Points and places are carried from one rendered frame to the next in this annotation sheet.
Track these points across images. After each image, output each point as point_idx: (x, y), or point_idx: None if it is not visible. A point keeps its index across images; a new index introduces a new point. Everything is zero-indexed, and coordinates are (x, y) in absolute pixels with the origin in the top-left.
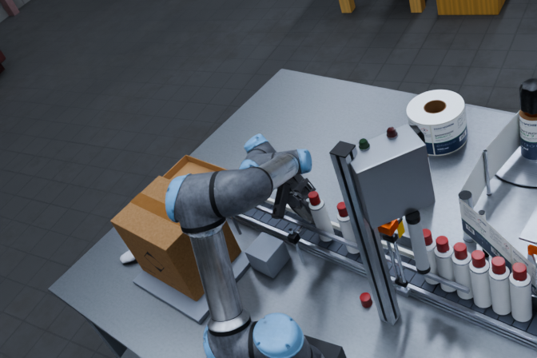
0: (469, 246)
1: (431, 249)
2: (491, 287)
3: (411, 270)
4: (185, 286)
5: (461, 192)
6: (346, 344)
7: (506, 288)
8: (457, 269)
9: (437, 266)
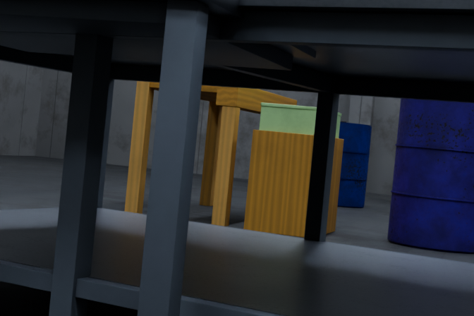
0: None
1: None
2: None
3: None
4: None
5: None
6: None
7: None
8: None
9: None
